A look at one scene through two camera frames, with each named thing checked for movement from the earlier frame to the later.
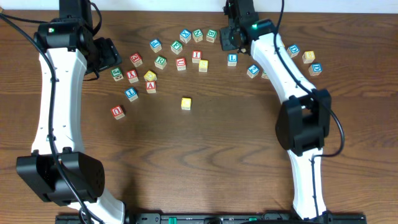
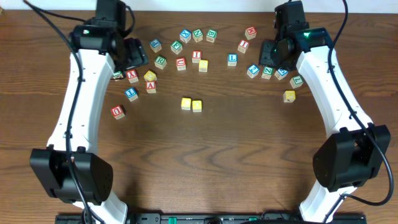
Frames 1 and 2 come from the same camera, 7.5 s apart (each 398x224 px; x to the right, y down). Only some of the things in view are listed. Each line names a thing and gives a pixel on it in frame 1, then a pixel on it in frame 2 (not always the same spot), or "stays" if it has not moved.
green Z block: (264, 76) stays
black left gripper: (109, 55) to (134, 54)
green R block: (160, 62) stays
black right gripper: (226, 38) to (266, 53)
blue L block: (232, 60) stays
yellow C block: (186, 104) stays
